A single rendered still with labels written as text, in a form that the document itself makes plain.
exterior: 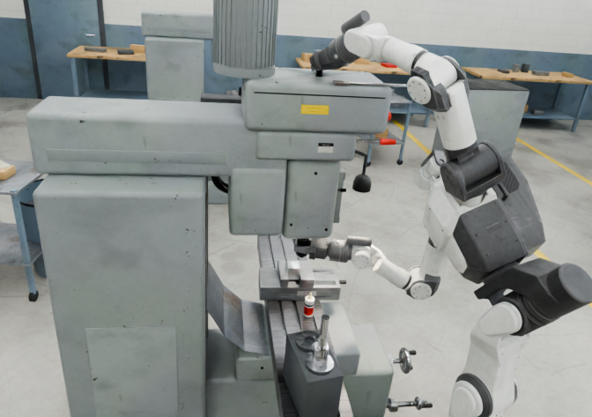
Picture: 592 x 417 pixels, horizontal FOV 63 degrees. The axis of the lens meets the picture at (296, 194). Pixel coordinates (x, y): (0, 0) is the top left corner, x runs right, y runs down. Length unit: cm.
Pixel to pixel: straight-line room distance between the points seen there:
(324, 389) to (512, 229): 74
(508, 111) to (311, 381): 525
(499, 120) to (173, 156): 520
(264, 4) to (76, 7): 693
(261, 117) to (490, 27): 798
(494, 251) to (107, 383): 141
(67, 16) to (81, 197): 692
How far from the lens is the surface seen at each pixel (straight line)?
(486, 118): 627
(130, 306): 176
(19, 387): 325
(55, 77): 862
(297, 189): 167
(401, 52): 136
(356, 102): 157
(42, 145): 167
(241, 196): 164
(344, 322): 220
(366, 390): 225
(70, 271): 171
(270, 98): 152
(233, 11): 152
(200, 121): 156
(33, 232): 385
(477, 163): 142
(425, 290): 193
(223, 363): 215
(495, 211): 153
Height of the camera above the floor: 221
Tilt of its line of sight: 25 degrees down
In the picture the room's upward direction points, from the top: 5 degrees clockwise
